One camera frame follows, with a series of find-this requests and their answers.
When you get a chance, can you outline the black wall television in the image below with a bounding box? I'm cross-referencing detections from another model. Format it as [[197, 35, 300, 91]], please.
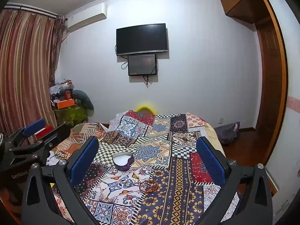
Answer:
[[116, 23, 169, 56]]

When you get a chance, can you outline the small black monitor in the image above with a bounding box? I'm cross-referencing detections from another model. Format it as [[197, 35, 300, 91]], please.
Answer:
[[127, 54, 157, 76]]

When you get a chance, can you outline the grey purple bag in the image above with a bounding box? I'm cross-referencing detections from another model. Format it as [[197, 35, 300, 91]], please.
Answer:
[[213, 121, 241, 146]]

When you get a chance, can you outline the green cloth covered cabinet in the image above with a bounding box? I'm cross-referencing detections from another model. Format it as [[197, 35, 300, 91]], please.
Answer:
[[54, 105, 89, 128]]

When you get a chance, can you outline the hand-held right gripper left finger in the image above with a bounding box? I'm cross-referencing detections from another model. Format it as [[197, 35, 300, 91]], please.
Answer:
[[21, 136, 104, 225]]

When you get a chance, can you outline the red box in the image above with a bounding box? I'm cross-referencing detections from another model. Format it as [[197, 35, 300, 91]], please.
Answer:
[[35, 124, 53, 139]]

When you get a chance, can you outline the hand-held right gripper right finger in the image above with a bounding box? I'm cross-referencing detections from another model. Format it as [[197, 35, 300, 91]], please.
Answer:
[[196, 136, 273, 225]]

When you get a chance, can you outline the striped brown curtain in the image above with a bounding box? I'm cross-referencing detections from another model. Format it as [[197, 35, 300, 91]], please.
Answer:
[[0, 9, 68, 135]]

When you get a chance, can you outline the curtain rod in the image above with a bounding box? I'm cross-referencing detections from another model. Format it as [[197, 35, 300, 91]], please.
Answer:
[[4, 3, 59, 18]]

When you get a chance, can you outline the white cloth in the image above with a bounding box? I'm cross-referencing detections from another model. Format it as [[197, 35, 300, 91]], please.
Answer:
[[46, 152, 69, 166]]

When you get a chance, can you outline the orange striped quilt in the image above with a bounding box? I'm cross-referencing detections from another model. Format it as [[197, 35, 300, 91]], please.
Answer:
[[50, 122, 110, 161]]

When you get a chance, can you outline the yellow plastic object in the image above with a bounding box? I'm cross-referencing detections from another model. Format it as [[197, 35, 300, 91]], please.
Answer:
[[136, 104, 156, 114]]

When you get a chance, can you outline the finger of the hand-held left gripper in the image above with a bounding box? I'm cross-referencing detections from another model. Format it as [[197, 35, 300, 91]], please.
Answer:
[[5, 118, 47, 155], [9, 123, 74, 167]]

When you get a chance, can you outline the white sliding door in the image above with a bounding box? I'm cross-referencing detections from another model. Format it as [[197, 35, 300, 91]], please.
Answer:
[[262, 0, 300, 204]]

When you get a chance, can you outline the grey plush cushion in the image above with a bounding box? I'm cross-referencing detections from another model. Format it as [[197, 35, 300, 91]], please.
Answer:
[[72, 89, 95, 117]]

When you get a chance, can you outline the wooden wardrobe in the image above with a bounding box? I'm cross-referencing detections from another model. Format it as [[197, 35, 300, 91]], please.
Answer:
[[218, 0, 289, 195]]

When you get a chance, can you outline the red cord bracelet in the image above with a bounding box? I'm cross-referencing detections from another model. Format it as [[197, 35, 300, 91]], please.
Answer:
[[139, 179, 160, 194]]

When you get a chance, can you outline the patchwork printed blanket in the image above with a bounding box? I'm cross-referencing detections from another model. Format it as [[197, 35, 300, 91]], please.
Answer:
[[47, 110, 240, 225]]

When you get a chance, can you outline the white air conditioner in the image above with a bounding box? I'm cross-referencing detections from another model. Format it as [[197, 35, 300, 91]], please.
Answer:
[[67, 3, 108, 32]]

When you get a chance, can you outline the orange box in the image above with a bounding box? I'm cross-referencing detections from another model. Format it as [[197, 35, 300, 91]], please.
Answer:
[[55, 98, 76, 110]]

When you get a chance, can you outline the pile of clutter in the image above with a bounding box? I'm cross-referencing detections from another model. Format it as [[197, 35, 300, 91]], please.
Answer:
[[49, 78, 76, 104]]

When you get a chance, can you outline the purple heart-shaped jewelry box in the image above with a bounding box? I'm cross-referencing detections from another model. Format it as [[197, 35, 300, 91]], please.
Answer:
[[112, 152, 135, 172]]

